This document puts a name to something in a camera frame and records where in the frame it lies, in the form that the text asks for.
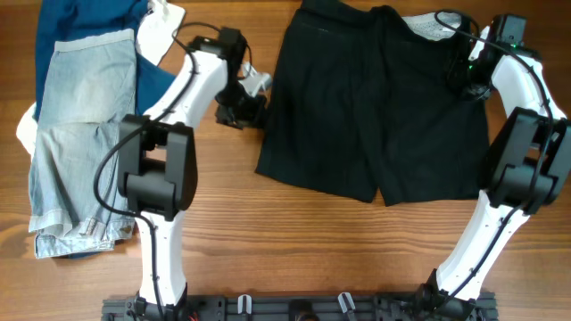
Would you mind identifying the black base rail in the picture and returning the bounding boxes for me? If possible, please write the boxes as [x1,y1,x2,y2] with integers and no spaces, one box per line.
[101,292,499,321]

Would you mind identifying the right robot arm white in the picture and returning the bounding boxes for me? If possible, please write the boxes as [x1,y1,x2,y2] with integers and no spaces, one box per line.
[435,13,570,302]

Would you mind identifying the light denim shorts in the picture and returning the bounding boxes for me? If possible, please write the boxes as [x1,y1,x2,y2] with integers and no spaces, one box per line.
[29,29,137,259]

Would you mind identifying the white garment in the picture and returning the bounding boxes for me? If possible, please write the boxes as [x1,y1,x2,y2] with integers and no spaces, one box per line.
[136,0,186,66]

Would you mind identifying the black shorts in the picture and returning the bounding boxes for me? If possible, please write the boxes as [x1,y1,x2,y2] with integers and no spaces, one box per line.
[256,1,489,206]

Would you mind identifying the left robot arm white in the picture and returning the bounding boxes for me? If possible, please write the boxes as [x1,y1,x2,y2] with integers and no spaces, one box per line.
[117,29,271,320]

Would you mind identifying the blue garment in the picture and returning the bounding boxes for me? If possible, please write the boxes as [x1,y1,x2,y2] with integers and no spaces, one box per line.
[34,0,175,119]

